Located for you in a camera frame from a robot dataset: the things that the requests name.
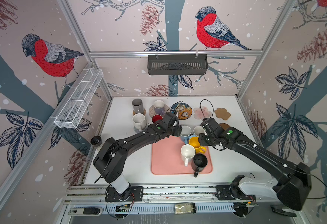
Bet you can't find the brown round wooden coaster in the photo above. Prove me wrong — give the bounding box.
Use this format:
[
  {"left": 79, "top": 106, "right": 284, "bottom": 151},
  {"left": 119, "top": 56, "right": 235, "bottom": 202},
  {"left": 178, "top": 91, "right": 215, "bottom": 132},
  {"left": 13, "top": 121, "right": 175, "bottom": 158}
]
[{"left": 219, "top": 123, "right": 230, "bottom": 130}]

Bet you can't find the red interior white mug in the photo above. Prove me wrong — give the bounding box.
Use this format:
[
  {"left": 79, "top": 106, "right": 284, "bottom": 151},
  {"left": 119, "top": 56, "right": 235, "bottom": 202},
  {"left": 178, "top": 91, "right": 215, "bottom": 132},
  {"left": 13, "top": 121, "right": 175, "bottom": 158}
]
[{"left": 151, "top": 114, "right": 163, "bottom": 123}]

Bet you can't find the yellow mug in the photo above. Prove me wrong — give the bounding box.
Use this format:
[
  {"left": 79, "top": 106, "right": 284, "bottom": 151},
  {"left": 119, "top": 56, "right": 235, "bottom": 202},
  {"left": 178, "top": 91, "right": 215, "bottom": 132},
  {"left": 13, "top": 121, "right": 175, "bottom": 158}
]
[{"left": 189, "top": 136, "right": 207, "bottom": 154}]

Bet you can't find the blue cartoon round coaster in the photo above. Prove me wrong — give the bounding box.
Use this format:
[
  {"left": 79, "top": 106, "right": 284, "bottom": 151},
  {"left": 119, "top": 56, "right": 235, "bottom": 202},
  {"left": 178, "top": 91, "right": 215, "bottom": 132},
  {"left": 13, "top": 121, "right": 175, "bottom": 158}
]
[{"left": 171, "top": 102, "right": 192, "bottom": 120}]

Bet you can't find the pink bunny round coaster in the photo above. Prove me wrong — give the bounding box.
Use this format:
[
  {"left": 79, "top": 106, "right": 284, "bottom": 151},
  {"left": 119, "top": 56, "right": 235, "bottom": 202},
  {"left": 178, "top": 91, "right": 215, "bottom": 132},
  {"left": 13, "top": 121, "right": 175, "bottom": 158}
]
[{"left": 149, "top": 105, "right": 169, "bottom": 117}]

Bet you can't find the lavender mug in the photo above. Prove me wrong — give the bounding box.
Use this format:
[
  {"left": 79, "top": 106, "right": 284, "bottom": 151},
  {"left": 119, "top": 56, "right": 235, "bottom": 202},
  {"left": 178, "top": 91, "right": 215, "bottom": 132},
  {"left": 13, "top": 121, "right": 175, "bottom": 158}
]
[{"left": 153, "top": 100, "right": 165, "bottom": 115}]

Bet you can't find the cork flower coaster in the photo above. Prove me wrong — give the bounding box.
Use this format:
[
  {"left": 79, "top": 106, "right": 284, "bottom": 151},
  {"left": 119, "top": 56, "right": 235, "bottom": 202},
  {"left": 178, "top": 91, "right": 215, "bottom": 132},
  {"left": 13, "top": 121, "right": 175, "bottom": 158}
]
[{"left": 215, "top": 108, "right": 231, "bottom": 120}]

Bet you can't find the pink flower coaster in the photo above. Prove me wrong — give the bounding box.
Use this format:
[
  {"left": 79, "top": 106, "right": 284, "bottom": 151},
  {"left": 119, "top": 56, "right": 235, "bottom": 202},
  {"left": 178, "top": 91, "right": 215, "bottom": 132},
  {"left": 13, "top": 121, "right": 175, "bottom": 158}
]
[{"left": 193, "top": 106, "right": 212, "bottom": 120}]

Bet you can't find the white mug front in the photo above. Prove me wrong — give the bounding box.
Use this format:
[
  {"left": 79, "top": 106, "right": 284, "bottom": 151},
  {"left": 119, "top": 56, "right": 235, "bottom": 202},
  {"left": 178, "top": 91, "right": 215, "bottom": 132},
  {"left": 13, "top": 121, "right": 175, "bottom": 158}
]
[{"left": 132, "top": 113, "right": 147, "bottom": 131}]

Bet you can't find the pink serving tray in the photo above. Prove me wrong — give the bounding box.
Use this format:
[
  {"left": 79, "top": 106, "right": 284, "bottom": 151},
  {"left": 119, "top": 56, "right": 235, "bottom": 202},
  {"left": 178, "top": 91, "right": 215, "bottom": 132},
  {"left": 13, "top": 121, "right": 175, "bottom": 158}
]
[{"left": 150, "top": 135, "right": 214, "bottom": 175}]

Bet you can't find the grey mug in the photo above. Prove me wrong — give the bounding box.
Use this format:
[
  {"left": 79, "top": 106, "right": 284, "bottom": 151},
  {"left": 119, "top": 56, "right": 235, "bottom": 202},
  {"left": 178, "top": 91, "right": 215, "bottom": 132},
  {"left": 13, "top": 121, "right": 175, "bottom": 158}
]
[{"left": 132, "top": 99, "right": 144, "bottom": 114}]

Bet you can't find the grey woven round coaster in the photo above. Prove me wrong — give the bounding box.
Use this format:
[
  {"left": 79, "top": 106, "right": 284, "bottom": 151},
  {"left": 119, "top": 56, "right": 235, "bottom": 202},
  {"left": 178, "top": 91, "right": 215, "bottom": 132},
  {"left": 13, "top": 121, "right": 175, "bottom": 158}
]
[{"left": 133, "top": 125, "right": 149, "bottom": 133}]

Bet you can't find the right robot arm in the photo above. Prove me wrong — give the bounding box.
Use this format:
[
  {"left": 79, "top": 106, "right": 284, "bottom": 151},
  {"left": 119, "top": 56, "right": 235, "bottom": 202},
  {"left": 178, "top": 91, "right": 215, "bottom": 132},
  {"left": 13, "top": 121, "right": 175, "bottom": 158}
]
[{"left": 199, "top": 118, "right": 312, "bottom": 211}]

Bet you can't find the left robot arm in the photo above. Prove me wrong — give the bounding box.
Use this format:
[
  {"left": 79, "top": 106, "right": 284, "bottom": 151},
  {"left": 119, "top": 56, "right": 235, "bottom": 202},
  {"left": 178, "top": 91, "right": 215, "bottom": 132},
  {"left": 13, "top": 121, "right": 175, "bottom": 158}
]
[{"left": 92, "top": 112, "right": 182, "bottom": 195}]

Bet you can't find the white blue mug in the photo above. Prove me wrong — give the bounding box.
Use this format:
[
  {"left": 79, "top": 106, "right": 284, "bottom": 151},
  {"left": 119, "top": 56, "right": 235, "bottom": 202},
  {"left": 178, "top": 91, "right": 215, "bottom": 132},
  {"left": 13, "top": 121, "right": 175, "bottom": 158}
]
[{"left": 193, "top": 126, "right": 206, "bottom": 137}]

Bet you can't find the light blue mug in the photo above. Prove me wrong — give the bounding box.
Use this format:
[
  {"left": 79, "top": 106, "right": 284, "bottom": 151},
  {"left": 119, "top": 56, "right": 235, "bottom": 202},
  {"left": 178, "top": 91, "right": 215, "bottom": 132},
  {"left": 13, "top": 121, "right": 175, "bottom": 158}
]
[{"left": 180, "top": 126, "right": 192, "bottom": 145}]

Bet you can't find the white mug middle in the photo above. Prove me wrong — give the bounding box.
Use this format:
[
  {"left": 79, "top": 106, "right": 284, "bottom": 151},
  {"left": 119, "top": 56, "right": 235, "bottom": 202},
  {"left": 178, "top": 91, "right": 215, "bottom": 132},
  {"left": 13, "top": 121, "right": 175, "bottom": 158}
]
[{"left": 180, "top": 144, "right": 196, "bottom": 167}]

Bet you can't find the black mug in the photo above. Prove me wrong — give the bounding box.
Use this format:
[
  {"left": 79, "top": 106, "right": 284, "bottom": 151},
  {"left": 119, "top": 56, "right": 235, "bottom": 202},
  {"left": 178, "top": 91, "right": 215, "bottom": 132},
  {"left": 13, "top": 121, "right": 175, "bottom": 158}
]
[{"left": 191, "top": 154, "right": 208, "bottom": 178}]

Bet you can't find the black lid spice jar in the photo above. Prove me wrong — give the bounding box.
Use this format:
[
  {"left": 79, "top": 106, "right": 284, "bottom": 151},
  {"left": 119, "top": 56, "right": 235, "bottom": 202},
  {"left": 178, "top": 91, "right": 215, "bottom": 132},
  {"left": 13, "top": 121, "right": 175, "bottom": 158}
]
[{"left": 90, "top": 135, "right": 102, "bottom": 147}]

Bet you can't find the taped small box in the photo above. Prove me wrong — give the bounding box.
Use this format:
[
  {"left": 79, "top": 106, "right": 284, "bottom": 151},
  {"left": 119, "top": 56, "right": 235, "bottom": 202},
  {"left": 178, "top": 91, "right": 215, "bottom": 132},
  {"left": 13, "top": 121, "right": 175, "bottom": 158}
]
[{"left": 174, "top": 203, "right": 196, "bottom": 215}]

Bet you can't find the black clamp tool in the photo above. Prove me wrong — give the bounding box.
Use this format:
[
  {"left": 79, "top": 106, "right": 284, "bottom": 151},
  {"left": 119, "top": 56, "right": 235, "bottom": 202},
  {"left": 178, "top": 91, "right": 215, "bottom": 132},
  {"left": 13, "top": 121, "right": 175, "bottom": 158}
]
[{"left": 270, "top": 205, "right": 297, "bottom": 217}]

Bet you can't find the black white power strip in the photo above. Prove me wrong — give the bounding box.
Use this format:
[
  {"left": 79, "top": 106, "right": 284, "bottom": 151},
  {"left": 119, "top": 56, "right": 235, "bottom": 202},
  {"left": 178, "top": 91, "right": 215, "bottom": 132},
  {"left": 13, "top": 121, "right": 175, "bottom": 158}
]
[{"left": 68, "top": 207, "right": 103, "bottom": 217}]

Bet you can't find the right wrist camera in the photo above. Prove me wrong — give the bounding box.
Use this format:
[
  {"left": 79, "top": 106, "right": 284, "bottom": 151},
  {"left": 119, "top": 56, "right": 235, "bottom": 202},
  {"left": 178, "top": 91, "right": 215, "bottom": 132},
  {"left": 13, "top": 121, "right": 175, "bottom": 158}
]
[{"left": 201, "top": 118, "right": 219, "bottom": 129}]

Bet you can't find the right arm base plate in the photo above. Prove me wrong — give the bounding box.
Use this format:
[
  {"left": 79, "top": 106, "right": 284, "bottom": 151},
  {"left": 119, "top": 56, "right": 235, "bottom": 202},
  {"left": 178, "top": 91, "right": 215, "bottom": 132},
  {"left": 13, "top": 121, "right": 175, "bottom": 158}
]
[{"left": 215, "top": 185, "right": 256, "bottom": 201}]

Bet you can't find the black wall basket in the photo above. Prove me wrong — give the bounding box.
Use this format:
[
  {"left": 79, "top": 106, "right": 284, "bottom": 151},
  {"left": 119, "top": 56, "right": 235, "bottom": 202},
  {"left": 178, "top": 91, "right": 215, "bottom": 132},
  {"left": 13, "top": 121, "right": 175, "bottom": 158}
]
[{"left": 148, "top": 55, "right": 208, "bottom": 76}]

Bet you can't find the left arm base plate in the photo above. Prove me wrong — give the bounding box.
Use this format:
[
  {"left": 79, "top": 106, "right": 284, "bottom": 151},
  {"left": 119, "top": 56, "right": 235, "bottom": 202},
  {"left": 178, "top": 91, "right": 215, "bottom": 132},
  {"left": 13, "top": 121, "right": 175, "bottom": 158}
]
[{"left": 105, "top": 185, "right": 144, "bottom": 202}]

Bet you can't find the white wire basket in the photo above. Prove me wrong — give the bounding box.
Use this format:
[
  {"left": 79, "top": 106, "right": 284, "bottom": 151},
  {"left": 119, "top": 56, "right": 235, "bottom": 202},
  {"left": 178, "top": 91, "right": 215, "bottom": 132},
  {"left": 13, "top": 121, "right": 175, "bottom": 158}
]
[{"left": 54, "top": 68, "right": 103, "bottom": 128}]

